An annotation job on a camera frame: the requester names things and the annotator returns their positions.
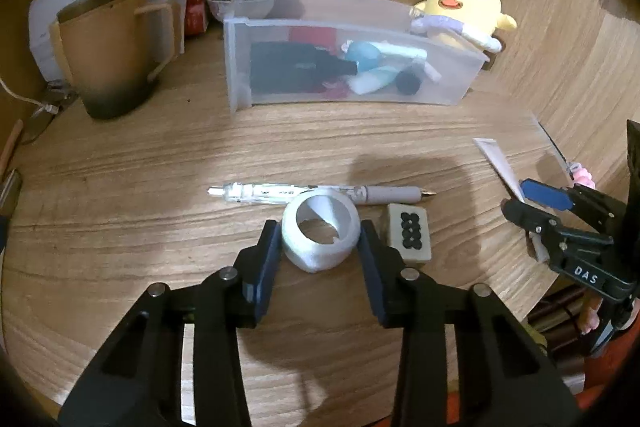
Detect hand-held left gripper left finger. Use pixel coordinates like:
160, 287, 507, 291
57, 219, 283, 427

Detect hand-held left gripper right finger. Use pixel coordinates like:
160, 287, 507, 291
359, 219, 583, 427

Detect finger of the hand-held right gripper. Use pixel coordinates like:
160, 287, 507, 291
501, 199, 615, 264
519, 178, 627, 234

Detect white tape roll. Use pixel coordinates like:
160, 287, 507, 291
281, 189, 361, 275

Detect white paper strip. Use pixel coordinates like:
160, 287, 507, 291
473, 137, 527, 204

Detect black round cap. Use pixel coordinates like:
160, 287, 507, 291
396, 71, 422, 96

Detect white tube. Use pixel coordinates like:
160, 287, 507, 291
350, 66, 426, 95

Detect clear plastic storage bin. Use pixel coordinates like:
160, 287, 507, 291
222, 0, 492, 113

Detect black pouch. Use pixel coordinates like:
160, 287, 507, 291
249, 41, 359, 94

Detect blue plastic item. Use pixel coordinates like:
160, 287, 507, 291
344, 41, 383, 64

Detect red foil packet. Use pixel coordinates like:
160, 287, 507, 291
287, 25, 337, 52

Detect pen with pink charm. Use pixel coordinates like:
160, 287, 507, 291
536, 116, 597, 188

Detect mahjong tile with black dots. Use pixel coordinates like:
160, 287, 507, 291
385, 202, 432, 266

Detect clear ballpoint pen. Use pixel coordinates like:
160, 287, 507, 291
207, 183, 351, 206

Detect dark brown rolls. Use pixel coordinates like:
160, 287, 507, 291
524, 286, 603, 390

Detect grey pen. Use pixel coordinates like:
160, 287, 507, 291
347, 185, 437, 206

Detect glass bowl of trinkets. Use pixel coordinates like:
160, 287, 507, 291
206, 0, 279, 22

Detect red book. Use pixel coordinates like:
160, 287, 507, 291
184, 0, 212, 36

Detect brown ceramic mug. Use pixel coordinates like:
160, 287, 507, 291
56, 0, 184, 121

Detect wooden stick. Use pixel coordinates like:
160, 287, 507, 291
0, 119, 25, 178

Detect white cable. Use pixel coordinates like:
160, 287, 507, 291
0, 76, 57, 114

